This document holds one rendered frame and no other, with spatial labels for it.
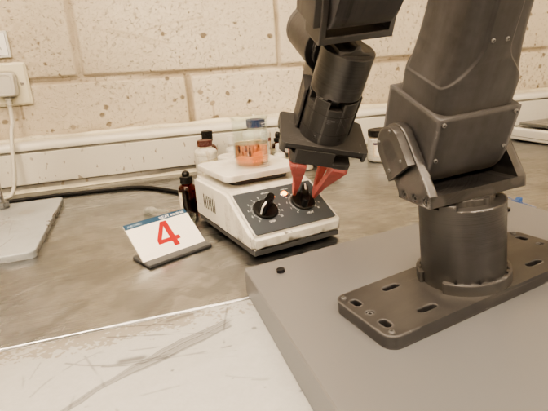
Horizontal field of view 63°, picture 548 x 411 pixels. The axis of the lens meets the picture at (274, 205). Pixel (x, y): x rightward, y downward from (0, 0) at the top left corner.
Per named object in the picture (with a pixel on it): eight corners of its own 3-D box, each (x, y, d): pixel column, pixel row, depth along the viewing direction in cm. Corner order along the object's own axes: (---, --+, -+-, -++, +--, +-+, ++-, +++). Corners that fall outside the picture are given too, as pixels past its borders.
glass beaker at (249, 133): (245, 163, 68) (241, 109, 65) (277, 165, 65) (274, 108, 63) (224, 172, 63) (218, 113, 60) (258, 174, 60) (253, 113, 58)
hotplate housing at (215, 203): (342, 236, 59) (341, 178, 57) (254, 261, 54) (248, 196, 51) (264, 200, 78) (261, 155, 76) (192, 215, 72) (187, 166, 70)
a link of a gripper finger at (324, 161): (276, 174, 61) (290, 115, 55) (326, 180, 62) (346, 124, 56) (277, 208, 56) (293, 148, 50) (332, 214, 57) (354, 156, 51)
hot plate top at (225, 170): (304, 170, 63) (304, 163, 63) (226, 184, 58) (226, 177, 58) (265, 157, 74) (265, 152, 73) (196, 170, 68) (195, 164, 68)
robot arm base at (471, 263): (322, 214, 33) (382, 241, 27) (513, 158, 40) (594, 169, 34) (333, 309, 35) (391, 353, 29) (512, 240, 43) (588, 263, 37)
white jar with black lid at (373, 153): (363, 159, 107) (362, 128, 104) (389, 156, 108) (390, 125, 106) (374, 164, 100) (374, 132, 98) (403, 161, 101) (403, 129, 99)
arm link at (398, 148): (374, 122, 34) (418, 129, 29) (470, 104, 36) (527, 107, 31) (380, 201, 36) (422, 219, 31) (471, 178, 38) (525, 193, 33)
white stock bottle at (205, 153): (192, 181, 95) (187, 141, 93) (207, 176, 99) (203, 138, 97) (209, 183, 93) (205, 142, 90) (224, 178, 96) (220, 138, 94)
